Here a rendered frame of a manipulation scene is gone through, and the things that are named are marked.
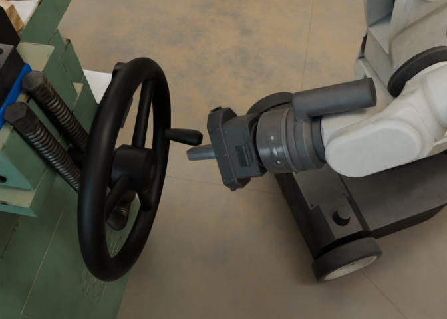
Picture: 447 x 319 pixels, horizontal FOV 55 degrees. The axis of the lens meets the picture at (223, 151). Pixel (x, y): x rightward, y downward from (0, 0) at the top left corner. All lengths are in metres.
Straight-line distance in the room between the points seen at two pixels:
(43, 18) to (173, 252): 0.89
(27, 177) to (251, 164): 0.29
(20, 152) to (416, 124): 0.41
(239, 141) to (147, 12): 1.45
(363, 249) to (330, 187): 0.20
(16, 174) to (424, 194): 1.14
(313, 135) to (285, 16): 1.45
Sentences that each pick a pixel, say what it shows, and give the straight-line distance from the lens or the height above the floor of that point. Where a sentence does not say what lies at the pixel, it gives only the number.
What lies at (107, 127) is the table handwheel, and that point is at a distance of 0.45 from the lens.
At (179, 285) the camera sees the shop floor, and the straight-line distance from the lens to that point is 1.35.
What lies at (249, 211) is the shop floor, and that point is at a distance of 1.42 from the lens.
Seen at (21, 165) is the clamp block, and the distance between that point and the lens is 0.49.
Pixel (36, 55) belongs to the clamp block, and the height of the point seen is 0.96.
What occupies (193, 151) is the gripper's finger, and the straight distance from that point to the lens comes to 0.66.
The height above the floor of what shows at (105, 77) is 0.62.
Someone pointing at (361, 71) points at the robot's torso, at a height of 0.52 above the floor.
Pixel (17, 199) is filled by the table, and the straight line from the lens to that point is 0.54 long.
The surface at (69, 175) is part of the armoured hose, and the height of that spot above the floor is 0.84.
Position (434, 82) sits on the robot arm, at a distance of 0.51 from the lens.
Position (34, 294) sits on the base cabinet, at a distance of 0.82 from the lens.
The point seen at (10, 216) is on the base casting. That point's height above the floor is 0.74.
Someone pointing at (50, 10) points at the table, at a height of 0.87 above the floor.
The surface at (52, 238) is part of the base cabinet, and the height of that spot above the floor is 0.59.
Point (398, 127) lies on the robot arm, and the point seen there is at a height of 0.93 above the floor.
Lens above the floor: 1.31
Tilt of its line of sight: 60 degrees down
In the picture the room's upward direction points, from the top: straight up
